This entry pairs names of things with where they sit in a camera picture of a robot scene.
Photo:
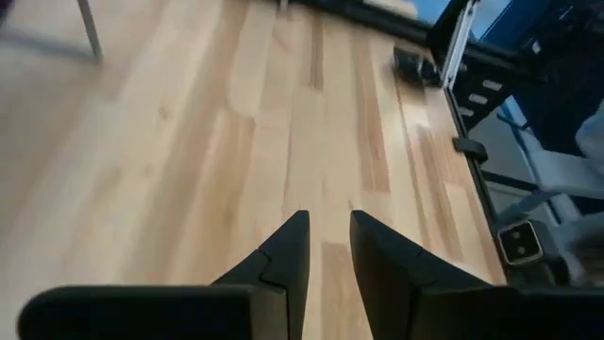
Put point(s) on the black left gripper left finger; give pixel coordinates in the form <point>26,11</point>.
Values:
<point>264,307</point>

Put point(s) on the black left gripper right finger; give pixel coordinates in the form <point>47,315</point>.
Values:
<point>410,307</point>

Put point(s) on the grey perforated metal shelf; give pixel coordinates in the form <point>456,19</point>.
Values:
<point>89,28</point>

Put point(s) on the small grey camera box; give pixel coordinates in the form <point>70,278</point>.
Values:
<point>519,243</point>

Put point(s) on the black frame clamp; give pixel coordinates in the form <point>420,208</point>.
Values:
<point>470,149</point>

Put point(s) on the silver aluminium extrusion post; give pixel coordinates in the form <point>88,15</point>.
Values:
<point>457,47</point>

